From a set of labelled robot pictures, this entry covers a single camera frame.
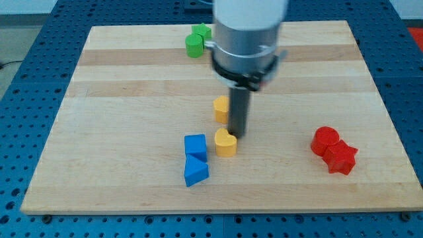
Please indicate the green cylinder block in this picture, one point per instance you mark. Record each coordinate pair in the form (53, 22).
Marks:
(194, 45)

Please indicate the yellow hexagon block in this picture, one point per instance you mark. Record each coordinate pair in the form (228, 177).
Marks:
(221, 109)

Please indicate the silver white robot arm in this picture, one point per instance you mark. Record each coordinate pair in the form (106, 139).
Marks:
(244, 51)

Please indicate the blue triangle block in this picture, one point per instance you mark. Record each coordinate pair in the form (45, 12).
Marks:
(195, 170)

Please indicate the red star block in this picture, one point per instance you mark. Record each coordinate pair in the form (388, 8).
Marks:
(340, 158)

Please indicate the yellow heart block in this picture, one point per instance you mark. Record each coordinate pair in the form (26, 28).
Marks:
(225, 143)

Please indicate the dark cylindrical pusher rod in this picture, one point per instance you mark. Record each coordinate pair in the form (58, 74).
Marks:
(238, 112)

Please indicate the green star block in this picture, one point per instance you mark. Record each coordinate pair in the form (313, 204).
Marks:
(203, 30)

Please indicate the wooden board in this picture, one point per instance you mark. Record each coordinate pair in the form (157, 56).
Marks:
(117, 143)

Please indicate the blue cube block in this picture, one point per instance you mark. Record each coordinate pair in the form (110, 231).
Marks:
(195, 145)

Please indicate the red cylinder block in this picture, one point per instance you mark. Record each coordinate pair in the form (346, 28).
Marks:
(324, 137)

